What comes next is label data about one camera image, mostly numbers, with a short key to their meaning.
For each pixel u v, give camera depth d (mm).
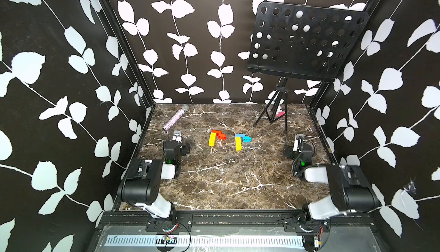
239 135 1012
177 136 794
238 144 982
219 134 1031
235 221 750
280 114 1126
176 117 1111
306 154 720
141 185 452
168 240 707
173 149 714
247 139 1011
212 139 1009
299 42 658
